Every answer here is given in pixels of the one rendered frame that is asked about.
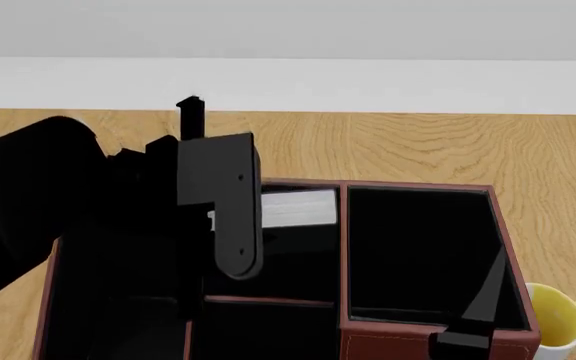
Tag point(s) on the yellow and white mug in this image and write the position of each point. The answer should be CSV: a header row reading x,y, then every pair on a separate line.
x,y
558,318

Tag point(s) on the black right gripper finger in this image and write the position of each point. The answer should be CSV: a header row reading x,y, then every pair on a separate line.
x,y
483,296

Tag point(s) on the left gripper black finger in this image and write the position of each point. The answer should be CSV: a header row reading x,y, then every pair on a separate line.
x,y
190,262
233,210

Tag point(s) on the brown leather desk caddy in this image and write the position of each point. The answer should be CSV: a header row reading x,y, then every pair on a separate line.
x,y
398,337

